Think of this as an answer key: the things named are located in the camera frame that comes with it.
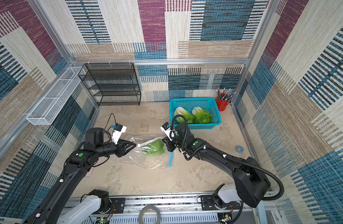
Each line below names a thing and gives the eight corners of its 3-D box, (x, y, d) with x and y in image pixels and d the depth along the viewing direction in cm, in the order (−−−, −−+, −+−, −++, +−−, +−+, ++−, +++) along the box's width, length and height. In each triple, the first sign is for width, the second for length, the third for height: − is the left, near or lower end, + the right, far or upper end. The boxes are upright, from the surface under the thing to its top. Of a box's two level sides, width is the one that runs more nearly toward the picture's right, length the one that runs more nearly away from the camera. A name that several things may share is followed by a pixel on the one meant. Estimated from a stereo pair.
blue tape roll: (236, 153, 95) (237, 151, 93) (234, 147, 98) (235, 144, 96) (243, 153, 95) (245, 151, 93) (241, 147, 98) (242, 144, 96)
